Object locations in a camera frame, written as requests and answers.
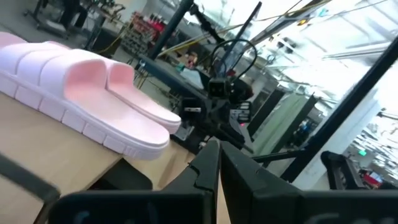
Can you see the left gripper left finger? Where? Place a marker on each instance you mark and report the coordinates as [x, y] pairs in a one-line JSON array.
[[186, 205]]

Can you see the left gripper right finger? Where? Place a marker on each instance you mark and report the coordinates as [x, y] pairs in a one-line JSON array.
[[264, 202]]

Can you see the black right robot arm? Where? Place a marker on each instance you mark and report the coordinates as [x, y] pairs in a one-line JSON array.
[[242, 91]]

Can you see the grey side desk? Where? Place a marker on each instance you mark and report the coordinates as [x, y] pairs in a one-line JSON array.
[[168, 74]]

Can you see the black pole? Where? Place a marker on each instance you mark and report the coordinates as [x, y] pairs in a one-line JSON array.
[[170, 29]]

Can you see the storage rack with red items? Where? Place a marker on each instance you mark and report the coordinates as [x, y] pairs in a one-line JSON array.
[[143, 31]]

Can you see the person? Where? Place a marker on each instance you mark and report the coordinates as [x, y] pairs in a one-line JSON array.
[[73, 14]]

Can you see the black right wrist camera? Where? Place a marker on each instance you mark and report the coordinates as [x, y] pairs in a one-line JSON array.
[[219, 87]]

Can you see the black metal rig frame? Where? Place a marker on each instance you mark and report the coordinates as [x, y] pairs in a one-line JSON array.
[[342, 116]]

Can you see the wooden shelf with black frame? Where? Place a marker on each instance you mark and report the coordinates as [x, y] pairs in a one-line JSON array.
[[46, 140]]

